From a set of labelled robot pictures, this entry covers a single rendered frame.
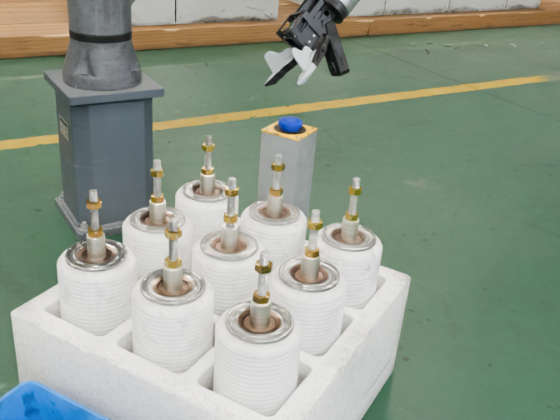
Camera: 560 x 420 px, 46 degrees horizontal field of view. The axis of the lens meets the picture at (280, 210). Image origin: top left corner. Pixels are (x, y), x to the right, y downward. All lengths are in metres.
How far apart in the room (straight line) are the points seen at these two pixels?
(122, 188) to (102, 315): 0.58
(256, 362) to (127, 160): 0.74
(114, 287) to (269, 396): 0.23
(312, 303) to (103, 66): 0.70
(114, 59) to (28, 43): 1.43
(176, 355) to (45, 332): 0.17
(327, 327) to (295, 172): 0.35
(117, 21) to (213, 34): 1.69
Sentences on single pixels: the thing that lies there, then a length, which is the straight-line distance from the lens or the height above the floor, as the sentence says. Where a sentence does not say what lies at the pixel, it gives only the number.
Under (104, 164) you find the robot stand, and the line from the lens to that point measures 1.36.
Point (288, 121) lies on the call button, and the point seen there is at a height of 0.33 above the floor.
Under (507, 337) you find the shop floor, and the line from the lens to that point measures 1.24.
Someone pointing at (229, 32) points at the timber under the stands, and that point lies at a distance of 3.01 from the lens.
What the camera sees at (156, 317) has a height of 0.24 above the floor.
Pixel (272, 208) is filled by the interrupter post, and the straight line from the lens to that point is 0.95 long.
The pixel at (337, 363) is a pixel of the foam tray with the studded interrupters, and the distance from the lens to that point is 0.81.
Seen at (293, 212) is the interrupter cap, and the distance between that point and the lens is 0.96.
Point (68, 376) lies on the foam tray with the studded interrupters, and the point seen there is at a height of 0.12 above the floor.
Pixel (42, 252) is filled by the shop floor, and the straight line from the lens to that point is 1.38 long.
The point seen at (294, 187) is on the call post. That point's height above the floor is 0.23.
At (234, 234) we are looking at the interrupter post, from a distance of 0.86.
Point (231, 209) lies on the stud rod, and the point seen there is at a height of 0.31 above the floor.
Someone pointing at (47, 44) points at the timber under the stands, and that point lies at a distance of 2.74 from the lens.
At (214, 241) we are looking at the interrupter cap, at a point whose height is 0.25.
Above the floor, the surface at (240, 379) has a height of 0.21.
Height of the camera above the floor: 0.69
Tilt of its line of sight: 27 degrees down
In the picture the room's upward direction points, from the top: 5 degrees clockwise
